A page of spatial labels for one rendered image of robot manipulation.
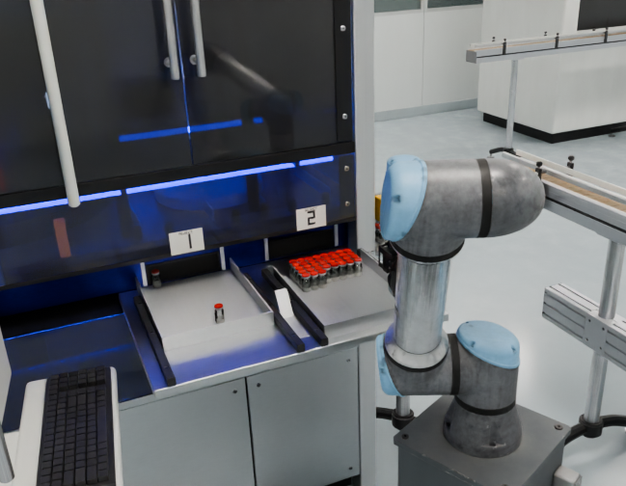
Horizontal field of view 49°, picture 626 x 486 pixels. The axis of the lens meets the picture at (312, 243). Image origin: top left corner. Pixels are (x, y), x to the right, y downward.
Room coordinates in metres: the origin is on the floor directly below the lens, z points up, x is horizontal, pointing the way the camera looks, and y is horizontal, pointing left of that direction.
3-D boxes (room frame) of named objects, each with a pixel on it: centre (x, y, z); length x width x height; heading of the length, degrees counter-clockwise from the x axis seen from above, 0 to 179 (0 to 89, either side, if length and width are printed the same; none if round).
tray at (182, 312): (1.53, 0.28, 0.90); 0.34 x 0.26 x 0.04; 22
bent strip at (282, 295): (1.42, 0.06, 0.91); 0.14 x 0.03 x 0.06; 21
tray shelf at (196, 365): (1.53, 0.10, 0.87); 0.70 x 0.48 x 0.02; 112
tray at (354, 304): (1.55, -0.08, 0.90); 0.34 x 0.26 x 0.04; 22
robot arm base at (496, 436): (1.11, -0.32, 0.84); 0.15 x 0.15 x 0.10
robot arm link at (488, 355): (1.11, -0.31, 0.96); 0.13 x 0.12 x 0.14; 87
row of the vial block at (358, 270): (1.63, -0.04, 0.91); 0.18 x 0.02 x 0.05; 112
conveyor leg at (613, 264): (1.96, -0.94, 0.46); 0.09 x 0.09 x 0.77; 22
